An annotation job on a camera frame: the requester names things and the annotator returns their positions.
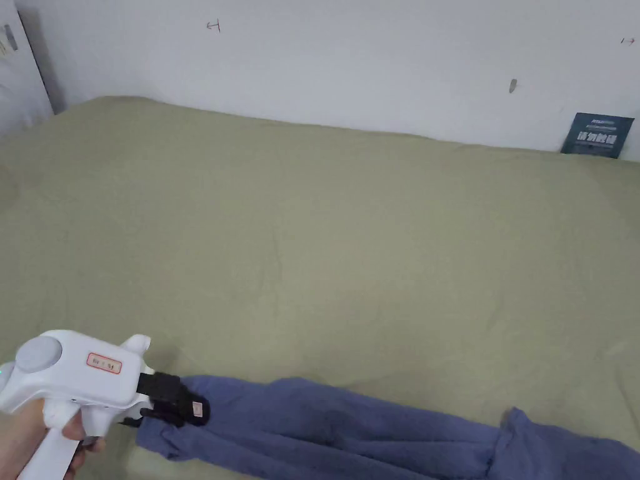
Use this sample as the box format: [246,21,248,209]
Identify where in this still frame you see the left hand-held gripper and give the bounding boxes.
[0,329,211,480]

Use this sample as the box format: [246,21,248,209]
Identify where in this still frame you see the blue garment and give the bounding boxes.
[136,374,640,480]

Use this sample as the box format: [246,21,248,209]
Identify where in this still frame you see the person's left hand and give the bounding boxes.
[0,402,107,480]

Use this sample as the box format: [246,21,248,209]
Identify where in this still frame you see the bed with pale green sheet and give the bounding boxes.
[0,96,640,480]

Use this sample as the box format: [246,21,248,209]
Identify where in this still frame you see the white door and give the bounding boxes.
[0,0,56,138]

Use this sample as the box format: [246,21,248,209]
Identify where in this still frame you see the dark blue printed card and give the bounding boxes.
[559,112,636,161]

